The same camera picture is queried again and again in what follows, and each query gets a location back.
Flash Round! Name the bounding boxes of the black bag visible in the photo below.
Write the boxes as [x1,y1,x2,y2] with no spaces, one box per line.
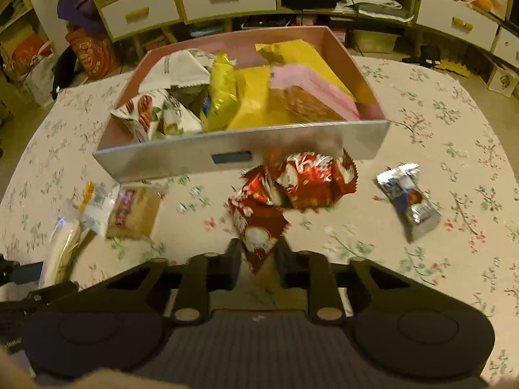
[51,51,79,100]

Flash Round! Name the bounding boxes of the clear packet of white crackers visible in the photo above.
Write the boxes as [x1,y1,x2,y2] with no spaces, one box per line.
[41,215,92,288]

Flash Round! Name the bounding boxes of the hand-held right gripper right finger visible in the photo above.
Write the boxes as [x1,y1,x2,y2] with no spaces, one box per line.
[276,241,411,325]

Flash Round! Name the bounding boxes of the white pecan snack packet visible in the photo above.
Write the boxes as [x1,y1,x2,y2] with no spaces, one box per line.
[109,88,203,143]

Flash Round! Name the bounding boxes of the red candy packet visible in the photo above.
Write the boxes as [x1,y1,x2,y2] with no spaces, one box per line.
[227,196,290,276]
[240,165,286,208]
[279,149,359,211]

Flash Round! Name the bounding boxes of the long wooden cabinet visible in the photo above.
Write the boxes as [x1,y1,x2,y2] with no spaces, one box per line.
[85,0,519,69]

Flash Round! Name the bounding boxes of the orange printed bag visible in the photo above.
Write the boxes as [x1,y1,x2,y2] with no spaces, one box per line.
[65,28,120,81]

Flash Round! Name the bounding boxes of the clear packet of brown cookies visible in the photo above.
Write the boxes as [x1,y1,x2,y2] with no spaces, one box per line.
[104,186,163,240]

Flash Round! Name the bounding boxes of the pink snack packet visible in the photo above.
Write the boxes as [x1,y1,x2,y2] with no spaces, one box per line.
[270,64,361,121]

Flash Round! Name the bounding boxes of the large yellow snack packet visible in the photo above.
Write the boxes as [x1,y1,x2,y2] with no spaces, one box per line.
[227,67,309,130]

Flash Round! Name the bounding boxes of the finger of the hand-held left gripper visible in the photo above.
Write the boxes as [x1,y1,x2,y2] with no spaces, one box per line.
[25,280,81,305]

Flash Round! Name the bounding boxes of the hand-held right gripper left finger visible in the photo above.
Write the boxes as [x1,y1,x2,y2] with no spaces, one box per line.
[107,238,245,325]

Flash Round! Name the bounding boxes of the white shopping bag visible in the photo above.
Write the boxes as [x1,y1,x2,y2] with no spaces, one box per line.
[0,32,55,106]

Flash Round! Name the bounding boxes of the purple hat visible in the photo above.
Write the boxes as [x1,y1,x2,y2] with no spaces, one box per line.
[57,0,106,35]

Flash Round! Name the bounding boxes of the silver blue snack packet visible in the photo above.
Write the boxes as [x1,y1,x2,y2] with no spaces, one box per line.
[375,163,442,243]

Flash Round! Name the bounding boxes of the pink lined cardboard box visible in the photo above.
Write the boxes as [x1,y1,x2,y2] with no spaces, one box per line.
[92,25,391,183]

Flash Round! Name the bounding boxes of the yellow packet with blue label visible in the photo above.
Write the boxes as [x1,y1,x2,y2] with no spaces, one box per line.
[200,51,240,130]

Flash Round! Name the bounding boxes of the orange and white packet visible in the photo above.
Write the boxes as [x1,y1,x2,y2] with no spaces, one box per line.
[73,182,118,236]

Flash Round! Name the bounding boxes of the clear storage bin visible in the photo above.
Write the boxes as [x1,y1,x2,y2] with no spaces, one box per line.
[351,28,400,54]

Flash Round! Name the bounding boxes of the white leaf print box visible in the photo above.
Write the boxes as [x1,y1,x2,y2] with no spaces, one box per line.
[487,65,519,98]

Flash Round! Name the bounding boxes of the white grey printed packet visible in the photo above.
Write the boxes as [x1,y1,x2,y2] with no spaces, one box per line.
[138,49,215,92]

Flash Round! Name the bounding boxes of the yellow crumpled item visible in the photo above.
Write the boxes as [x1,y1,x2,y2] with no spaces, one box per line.
[434,59,473,77]

